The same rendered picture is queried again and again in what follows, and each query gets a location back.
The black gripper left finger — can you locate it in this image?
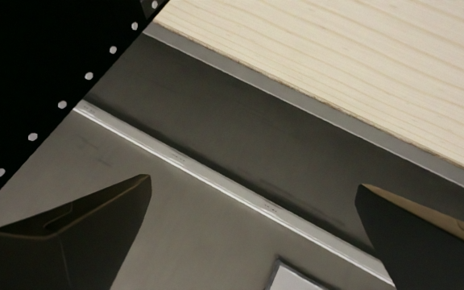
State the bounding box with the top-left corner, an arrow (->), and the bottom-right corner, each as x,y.
0,174 -> 152,290

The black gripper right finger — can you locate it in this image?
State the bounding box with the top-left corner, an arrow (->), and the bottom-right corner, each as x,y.
354,184 -> 464,290

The black server rack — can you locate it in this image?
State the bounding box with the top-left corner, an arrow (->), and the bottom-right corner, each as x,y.
0,0 -> 171,190

